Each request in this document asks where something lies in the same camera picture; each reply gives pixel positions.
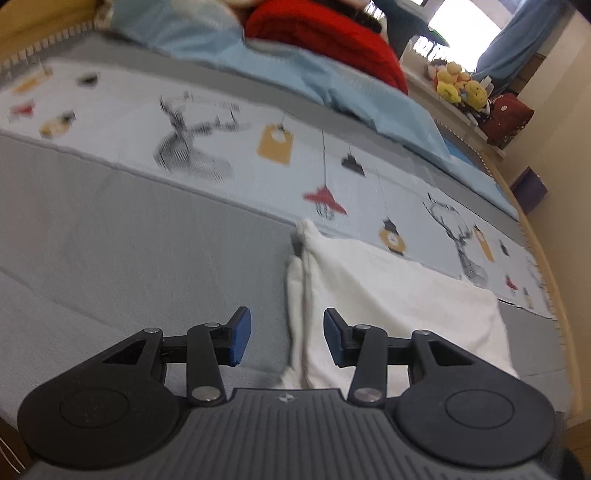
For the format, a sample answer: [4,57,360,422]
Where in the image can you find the blue curtain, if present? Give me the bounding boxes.
[475,0,561,86]

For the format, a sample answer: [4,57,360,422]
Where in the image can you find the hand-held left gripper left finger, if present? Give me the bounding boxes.
[92,306,253,408]

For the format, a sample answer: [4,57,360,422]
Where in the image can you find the purple box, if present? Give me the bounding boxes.
[510,168,548,214]

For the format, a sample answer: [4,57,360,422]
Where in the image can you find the light blue quilt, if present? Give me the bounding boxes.
[111,0,520,217]

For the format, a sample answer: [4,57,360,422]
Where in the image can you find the white framed window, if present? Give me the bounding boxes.
[416,0,504,70]

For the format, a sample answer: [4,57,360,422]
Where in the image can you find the large yellow plush toy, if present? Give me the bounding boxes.
[464,80,489,109]

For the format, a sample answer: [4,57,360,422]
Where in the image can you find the wooden bed frame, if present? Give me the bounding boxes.
[480,152,583,416]

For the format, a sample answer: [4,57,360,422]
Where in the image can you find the red blanket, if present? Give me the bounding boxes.
[245,0,409,95]

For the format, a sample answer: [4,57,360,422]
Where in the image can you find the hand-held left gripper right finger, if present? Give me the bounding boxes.
[323,308,481,407]

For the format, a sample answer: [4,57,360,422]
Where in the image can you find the white long-sleeve shirt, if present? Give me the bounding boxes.
[281,218,520,391]

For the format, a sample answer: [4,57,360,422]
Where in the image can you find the wooden headboard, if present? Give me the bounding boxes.
[0,0,105,65]

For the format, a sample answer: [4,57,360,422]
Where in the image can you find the dark red cushion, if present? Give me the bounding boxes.
[482,92,535,148]

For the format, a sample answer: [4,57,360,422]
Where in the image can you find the grey printed bedsheet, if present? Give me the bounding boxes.
[0,30,578,416]

